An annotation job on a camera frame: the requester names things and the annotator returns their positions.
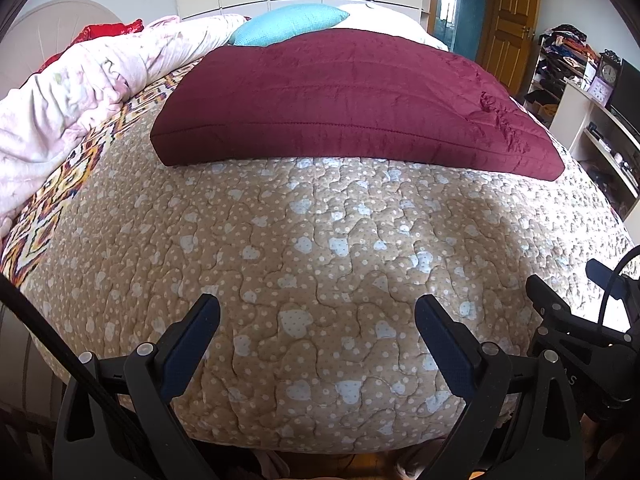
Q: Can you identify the teal curtain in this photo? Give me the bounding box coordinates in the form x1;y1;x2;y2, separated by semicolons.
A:
430;0;488;58

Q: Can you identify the pink table clock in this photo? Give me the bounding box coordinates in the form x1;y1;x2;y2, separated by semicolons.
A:
587;77;613;107

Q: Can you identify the white shelf unit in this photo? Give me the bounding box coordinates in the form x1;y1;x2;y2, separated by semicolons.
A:
550;77;640;221

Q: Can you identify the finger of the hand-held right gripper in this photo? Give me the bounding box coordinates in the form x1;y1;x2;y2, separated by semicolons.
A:
585;259;635;302
525;275;628;350

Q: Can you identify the teal pillow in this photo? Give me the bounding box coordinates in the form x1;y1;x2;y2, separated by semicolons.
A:
227;3;351;47

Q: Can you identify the maroon quilt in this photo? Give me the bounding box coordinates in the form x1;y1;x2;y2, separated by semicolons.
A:
150;27;566;182

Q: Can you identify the rounded beige headboard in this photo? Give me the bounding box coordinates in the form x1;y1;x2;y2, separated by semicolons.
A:
0;1;126;101

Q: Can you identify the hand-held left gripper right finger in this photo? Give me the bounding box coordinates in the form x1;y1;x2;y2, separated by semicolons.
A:
415;294;583;480

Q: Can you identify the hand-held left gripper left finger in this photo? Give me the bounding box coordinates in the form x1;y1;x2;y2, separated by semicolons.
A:
52;292;222;480

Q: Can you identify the beige heart print quilt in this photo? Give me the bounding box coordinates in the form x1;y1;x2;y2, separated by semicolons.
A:
35;105;638;453

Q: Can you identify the shelf rack with clothes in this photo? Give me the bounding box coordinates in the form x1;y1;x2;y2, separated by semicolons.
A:
522;24;601;128

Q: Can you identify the diamond patterned bed cover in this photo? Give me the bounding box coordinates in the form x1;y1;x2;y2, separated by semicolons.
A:
0;55;201;291

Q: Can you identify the wooden door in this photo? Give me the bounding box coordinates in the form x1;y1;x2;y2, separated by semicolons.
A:
475;0;543;96

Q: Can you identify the black braided cable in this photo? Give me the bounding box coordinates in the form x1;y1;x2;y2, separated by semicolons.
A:
597;245;640;333
0;277;146;480

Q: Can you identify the pink floral duvet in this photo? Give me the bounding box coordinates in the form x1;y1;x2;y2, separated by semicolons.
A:
0;14;251;241

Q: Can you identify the white pillow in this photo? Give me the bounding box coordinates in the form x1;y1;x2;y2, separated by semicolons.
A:
335;2;451;52

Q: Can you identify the red patterned cloth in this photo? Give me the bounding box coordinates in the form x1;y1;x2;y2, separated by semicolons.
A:
37;19;146;73

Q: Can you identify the dark ornate clock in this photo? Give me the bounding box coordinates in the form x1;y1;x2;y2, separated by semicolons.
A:
597;50;622;86

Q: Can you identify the black monitor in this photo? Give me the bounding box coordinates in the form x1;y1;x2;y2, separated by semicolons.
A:
605;59;640;136

